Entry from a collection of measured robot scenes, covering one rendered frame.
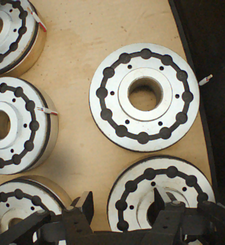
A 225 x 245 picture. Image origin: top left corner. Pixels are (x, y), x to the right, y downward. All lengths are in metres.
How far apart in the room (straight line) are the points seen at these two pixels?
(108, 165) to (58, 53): 0.14
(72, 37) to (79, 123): 0.10
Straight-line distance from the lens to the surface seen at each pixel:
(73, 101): 0.21
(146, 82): 0.19
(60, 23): 0.25
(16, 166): 0.21
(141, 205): 0.18
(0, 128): 0.24
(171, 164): 0.18
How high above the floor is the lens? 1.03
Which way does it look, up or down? 84 degrees down
